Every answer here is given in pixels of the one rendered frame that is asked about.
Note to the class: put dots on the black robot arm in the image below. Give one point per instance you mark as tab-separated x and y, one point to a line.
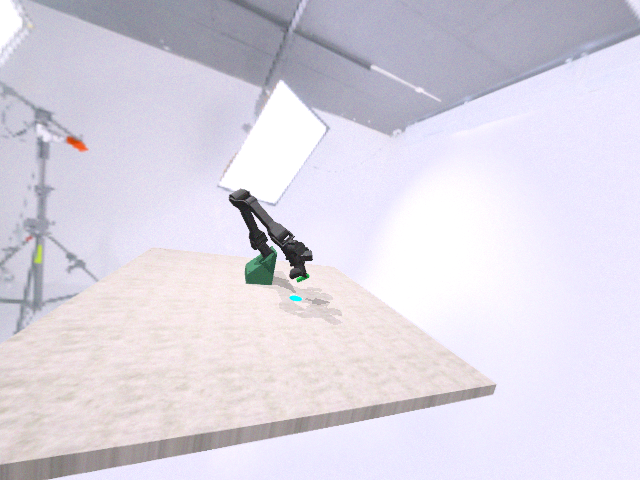
248	204

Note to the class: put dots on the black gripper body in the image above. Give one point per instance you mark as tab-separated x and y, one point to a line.
297	271

